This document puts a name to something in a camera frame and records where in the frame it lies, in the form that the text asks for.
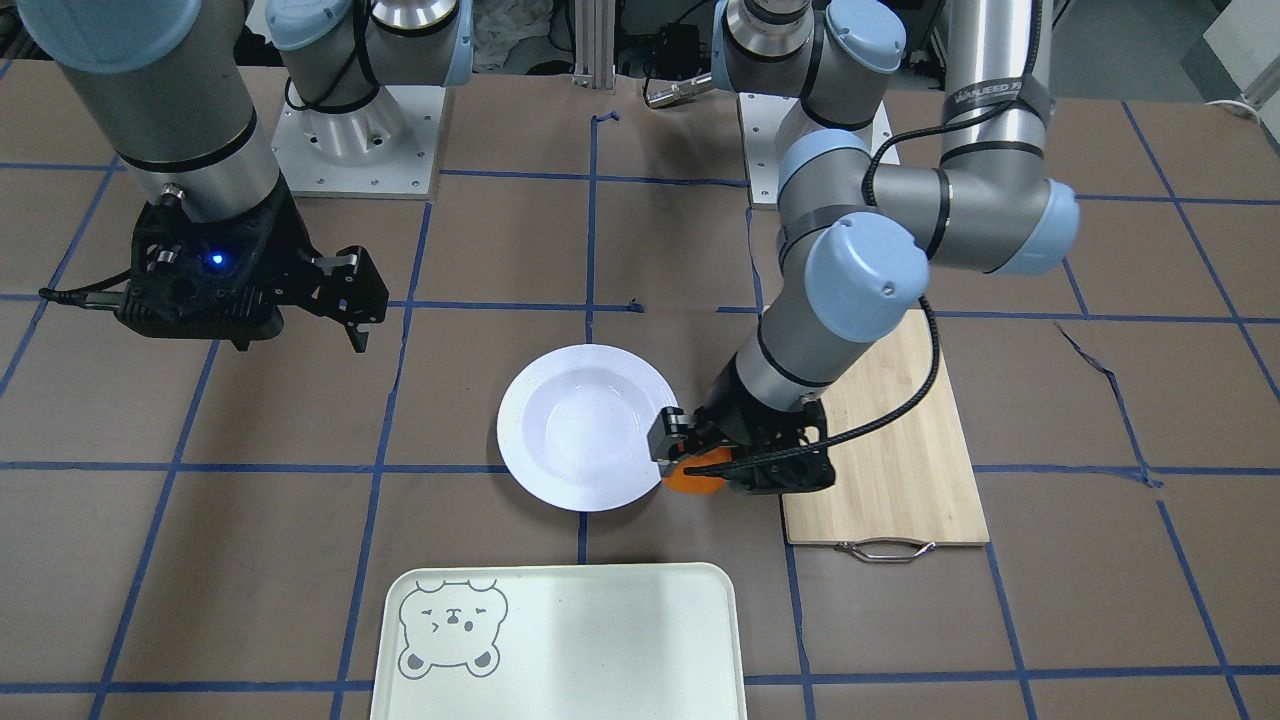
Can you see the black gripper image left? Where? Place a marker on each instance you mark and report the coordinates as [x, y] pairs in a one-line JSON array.
[[291, 243]]

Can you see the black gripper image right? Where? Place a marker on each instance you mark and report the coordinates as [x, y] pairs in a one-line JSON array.
[[741, 413]]

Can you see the orange fruit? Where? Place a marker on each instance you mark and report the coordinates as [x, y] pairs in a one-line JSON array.
[[682, 480]]

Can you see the white round plate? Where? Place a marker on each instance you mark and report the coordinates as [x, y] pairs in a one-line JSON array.
[[573, 427]]

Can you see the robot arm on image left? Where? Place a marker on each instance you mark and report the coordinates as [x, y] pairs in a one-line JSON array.
[[161, 82]]

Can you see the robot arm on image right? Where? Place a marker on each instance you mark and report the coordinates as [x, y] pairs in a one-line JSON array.
[[861, 225]]

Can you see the white tray with bear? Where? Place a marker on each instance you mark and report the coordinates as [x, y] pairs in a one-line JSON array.
[[658, 640]]

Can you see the bamboo cutting board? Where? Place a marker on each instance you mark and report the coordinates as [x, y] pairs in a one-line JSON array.
[[901, 489]]

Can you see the metal connector in background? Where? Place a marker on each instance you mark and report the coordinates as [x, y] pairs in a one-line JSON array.
[[669, 94]]

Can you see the metal base plate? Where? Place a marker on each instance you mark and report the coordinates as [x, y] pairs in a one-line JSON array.
[[778, 141], [385, 150]]

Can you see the aluminium frame post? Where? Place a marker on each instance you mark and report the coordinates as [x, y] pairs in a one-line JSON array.
[[594, 38]]

